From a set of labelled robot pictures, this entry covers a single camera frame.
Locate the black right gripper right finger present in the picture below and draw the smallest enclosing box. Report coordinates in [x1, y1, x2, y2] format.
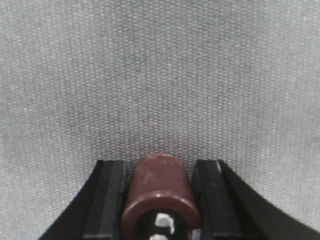
[192, 159, 320, 240]

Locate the dark brown cylindrical capacitor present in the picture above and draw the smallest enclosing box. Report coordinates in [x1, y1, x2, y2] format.
[121, 152, 202, 240]

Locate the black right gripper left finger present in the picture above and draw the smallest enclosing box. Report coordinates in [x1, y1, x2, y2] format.
[40, 160, 127, 240]

